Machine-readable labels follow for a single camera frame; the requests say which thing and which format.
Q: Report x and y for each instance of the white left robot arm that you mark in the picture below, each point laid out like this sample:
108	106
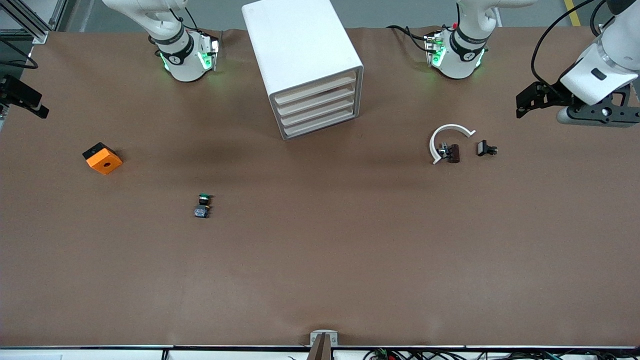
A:
457	60

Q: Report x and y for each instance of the grey metal mount bracket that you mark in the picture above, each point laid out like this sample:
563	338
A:
324	334

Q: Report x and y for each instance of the small brown component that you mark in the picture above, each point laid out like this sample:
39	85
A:
453	153

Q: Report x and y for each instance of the brown beam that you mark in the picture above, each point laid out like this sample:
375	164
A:
320	350

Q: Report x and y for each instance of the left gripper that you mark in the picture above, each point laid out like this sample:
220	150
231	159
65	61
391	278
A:
551	95

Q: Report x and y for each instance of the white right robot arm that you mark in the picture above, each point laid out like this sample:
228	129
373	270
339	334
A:
182	65

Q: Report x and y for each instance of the small black clip component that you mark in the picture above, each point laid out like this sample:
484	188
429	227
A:
483	148

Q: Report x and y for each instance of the aluminium frame profile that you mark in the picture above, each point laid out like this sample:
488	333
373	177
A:
60	12
30	22

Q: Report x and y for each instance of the white table edge rail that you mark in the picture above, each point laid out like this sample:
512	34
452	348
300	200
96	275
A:
100	354

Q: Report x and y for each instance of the brown table mat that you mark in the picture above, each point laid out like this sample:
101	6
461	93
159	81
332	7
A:
320	250

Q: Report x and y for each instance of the orange box with hole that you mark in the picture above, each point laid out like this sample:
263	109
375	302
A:
103	160

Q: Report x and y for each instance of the green push button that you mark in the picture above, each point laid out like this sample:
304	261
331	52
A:
202	207

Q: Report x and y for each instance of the white curved plastic piece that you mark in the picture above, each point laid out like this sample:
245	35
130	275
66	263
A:
452	127

